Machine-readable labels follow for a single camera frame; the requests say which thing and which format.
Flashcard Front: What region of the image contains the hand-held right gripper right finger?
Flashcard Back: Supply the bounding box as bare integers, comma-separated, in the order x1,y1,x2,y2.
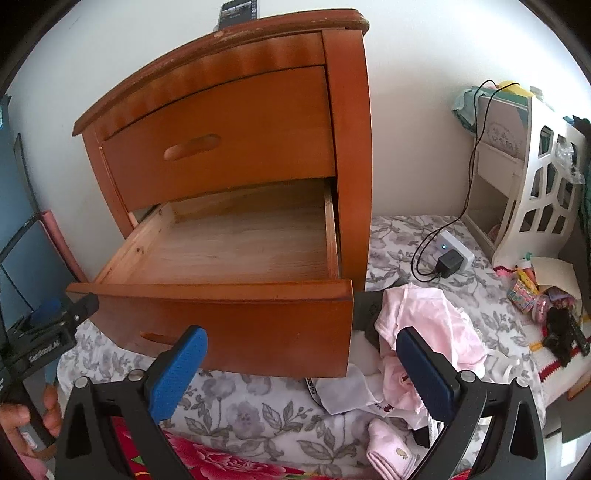
395,326,546,480

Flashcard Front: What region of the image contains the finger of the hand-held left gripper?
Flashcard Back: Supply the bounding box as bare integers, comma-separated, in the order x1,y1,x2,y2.
58,293,100,326
28,299,65,329

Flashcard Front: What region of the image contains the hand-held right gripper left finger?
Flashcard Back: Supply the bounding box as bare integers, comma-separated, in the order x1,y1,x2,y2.
54,324,208,480

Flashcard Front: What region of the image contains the person's left forearm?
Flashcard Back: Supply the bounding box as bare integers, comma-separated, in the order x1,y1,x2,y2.
0,455,54,480

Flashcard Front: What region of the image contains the white cartoon print underwear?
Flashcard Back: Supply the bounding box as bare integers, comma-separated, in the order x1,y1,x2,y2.
318,362,416,416

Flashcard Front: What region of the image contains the closed wooden drawer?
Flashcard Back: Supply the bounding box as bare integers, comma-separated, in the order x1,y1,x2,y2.
99,65,335,213

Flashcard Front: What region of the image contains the person's left hand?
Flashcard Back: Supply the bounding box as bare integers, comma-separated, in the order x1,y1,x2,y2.
0,385,64,462

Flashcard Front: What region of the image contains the pink garment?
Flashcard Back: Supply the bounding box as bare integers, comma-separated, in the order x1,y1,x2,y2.
374,282,488,416

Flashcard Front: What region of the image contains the pink board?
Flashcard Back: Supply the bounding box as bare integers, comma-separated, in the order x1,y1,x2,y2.
39,210,90,284

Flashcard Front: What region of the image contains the white ruffled garment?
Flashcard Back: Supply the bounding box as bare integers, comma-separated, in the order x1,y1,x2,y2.
482,348,522,384

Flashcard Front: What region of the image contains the pink sock pair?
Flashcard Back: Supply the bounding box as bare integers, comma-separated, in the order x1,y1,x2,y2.
367,418,416,478

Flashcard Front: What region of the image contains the grey floral blanket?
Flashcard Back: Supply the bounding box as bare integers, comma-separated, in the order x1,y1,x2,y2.
55,215,573,480

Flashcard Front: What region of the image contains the red floral blanket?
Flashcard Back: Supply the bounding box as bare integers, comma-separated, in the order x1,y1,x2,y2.
113,425,324,480

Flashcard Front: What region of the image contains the black charger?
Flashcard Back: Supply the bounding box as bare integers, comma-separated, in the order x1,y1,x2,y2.
436,251,462,279

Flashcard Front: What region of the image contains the black cloth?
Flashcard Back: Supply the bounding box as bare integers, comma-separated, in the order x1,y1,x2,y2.
542,307,575,367

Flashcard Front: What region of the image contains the black remote control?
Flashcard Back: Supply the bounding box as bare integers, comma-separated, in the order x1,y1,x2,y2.
566,316,591,356

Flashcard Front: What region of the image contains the beige cardboard sheet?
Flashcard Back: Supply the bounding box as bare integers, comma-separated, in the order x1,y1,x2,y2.
529,256,583,305

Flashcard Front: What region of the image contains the wooden nightstand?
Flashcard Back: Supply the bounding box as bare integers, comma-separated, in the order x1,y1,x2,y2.
71,8,372,296

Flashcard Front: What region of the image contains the white shelf unit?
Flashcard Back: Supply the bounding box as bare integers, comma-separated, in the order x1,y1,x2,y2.
462,90,585,268

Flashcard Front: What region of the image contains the teal cloth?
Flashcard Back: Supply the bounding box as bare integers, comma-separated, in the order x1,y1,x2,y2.
451,87,483,132

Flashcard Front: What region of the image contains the yellow box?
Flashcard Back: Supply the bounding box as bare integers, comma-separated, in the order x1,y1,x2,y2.
496,80,532,97

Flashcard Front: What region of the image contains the smartphone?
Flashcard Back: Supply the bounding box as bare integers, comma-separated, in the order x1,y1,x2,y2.
216,0,260,33

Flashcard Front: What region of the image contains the black cable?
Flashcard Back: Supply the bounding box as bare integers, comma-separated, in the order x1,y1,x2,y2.
411,79,522,283

